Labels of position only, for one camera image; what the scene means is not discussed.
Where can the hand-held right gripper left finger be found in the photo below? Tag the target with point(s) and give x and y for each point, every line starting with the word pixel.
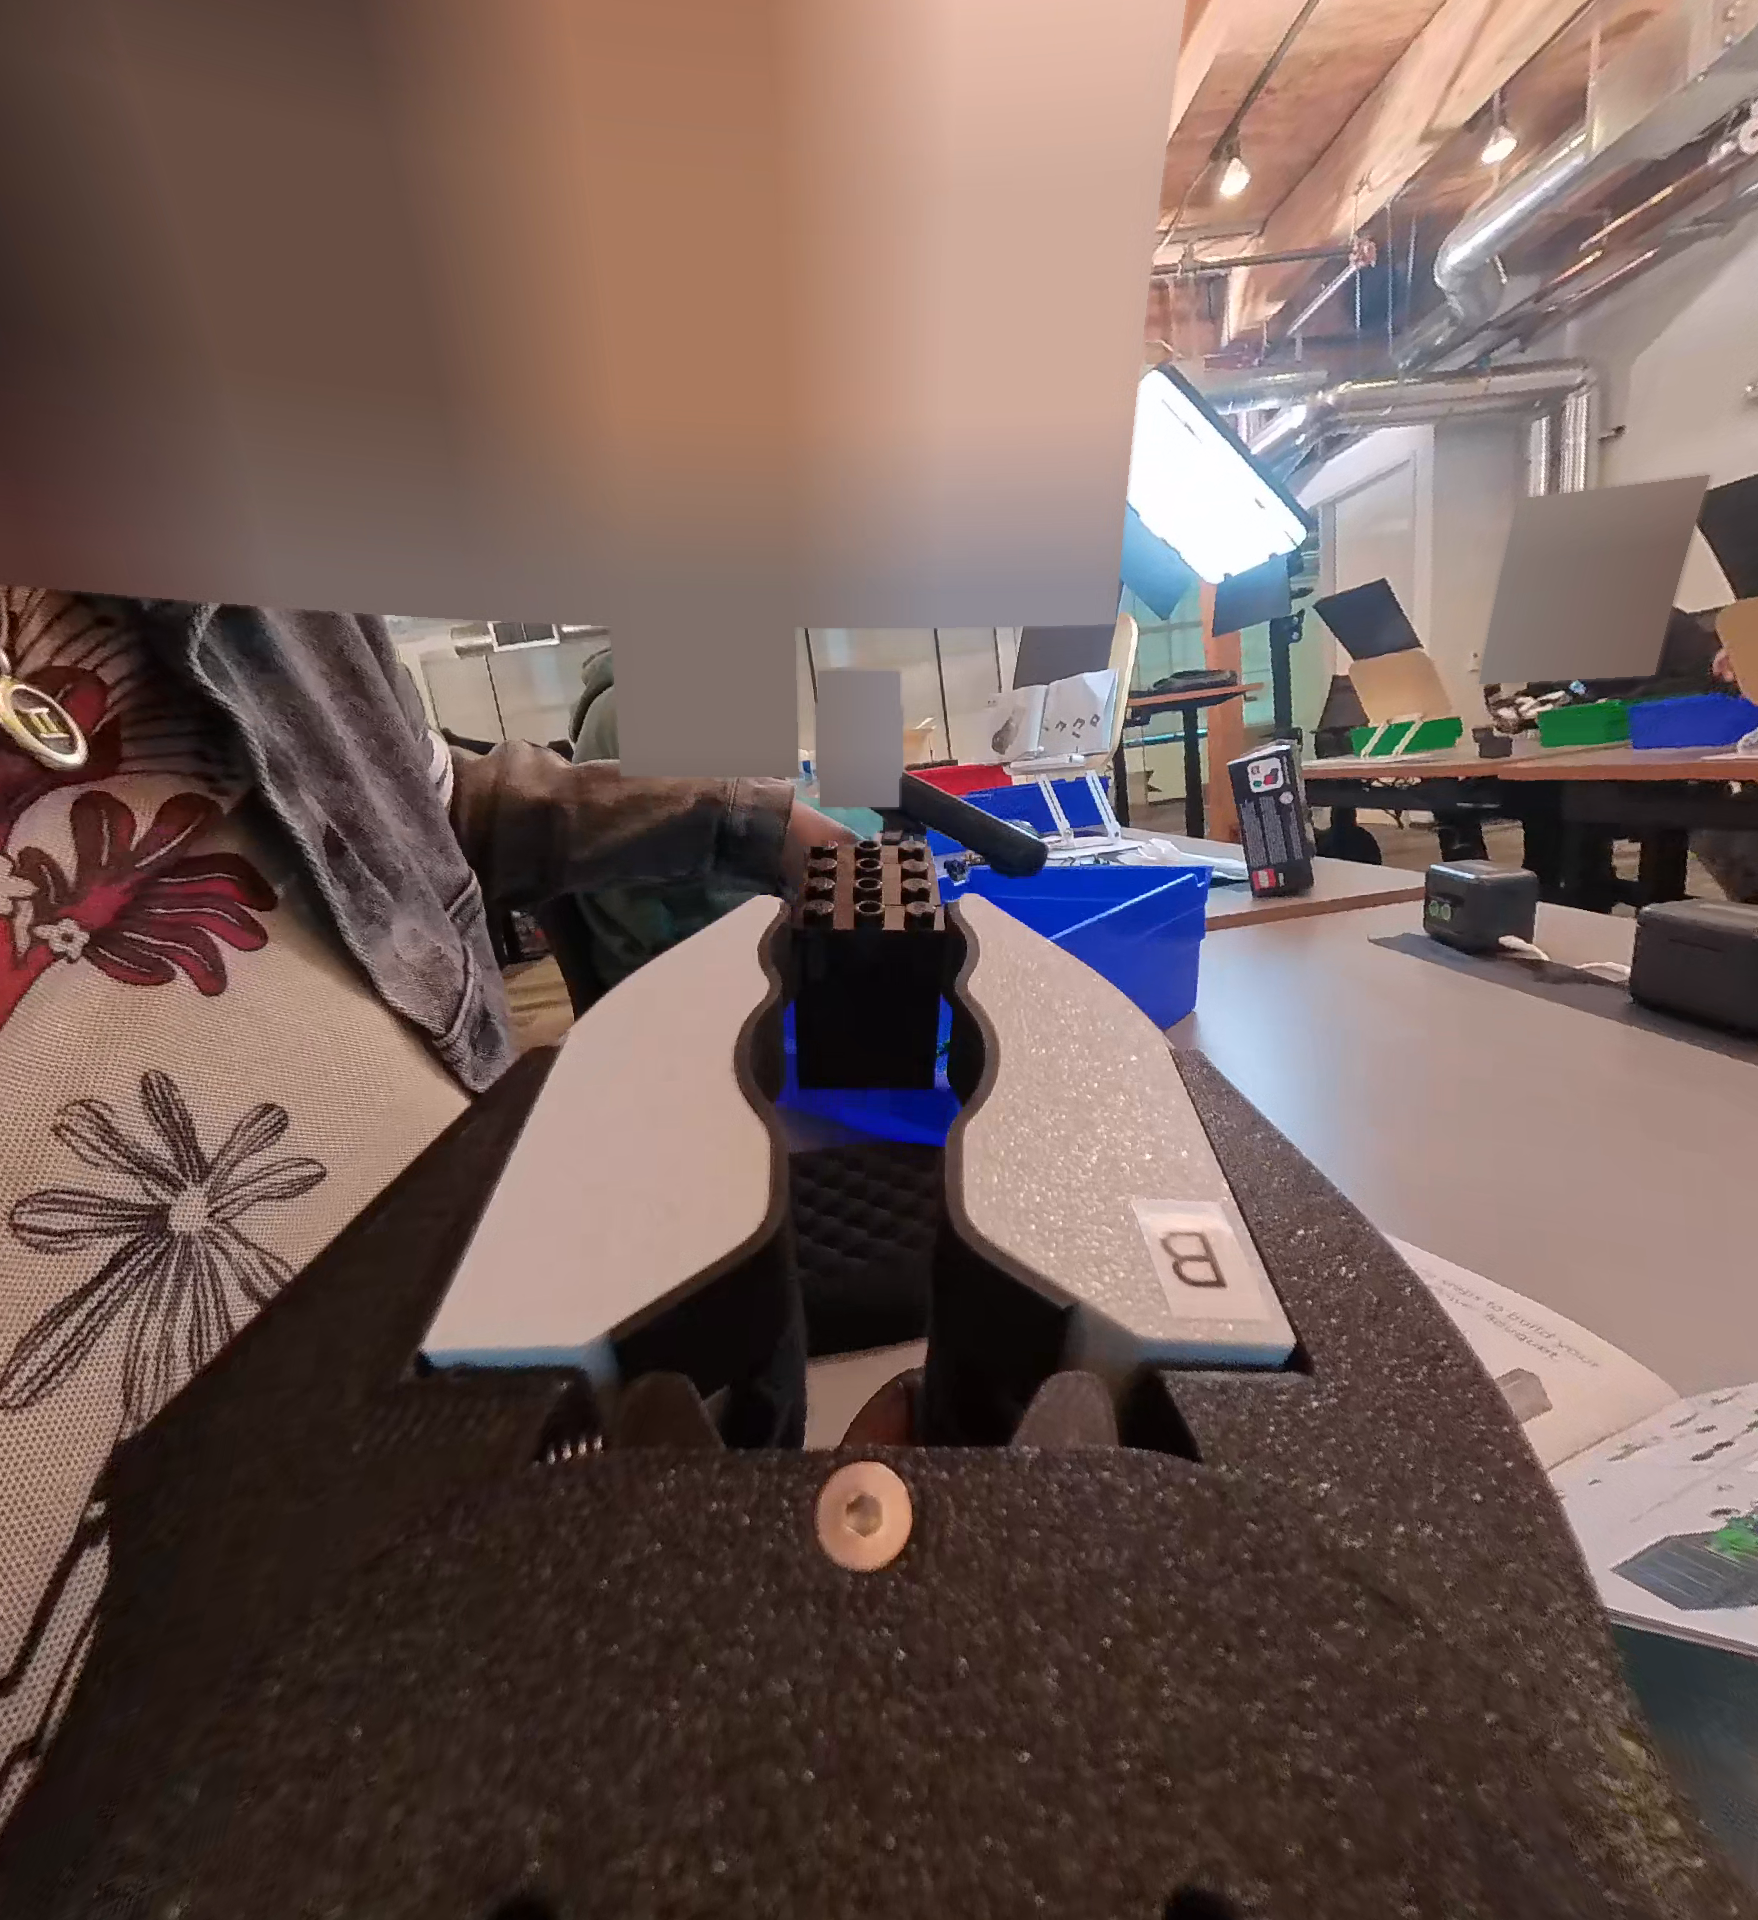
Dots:
pixel 624 1169

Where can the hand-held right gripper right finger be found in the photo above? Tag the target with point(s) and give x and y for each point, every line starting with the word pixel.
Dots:
pixel 1089 1139

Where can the black lego block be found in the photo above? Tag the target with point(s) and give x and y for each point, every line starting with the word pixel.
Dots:
pixel 872 991

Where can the person's left forearm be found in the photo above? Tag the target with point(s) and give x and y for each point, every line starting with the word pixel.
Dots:
pixel 610 825

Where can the black lego set box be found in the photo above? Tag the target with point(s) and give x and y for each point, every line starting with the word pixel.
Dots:
pixel 1272 817

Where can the lego instruction booklet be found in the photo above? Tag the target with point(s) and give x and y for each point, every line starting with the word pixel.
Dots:
pixel 1690 1500

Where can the red plastic bin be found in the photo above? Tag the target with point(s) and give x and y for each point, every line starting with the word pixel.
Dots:
pixel 953 781

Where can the white stand with booklet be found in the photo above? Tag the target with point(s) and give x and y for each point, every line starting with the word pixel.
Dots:
pixel 1067 720

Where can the large blue plastic bin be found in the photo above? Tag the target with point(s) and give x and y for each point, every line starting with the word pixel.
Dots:
pixel 1089 944

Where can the studio light panel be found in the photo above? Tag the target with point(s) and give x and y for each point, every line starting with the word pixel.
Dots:
pixel 1210 481

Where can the green plastic bin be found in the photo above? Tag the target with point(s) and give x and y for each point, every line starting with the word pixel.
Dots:
pixel 1403 737
pixel 1584 722

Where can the black board on stand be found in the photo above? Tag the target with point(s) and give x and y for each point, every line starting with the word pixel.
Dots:
pixel 1374 624

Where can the small black label printer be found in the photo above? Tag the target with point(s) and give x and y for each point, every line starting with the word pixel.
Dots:
pixel 1478 908

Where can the person's floral shirt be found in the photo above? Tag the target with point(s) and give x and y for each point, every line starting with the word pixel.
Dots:
pixel 143 1049

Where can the wooden desk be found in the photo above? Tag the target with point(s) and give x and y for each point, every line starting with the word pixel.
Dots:
pixel 1568 768

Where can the grey board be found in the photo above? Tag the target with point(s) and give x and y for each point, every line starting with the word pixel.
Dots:
pixel 1590 586

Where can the dark grey label printer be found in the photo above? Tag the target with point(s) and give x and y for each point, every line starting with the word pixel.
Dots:
pixel 1734 969

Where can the long blue plastic bin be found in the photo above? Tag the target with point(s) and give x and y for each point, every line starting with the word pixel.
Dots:
pixel 1719 722

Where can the silver air duct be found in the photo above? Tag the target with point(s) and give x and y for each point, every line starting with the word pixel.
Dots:
pixel 1538 209

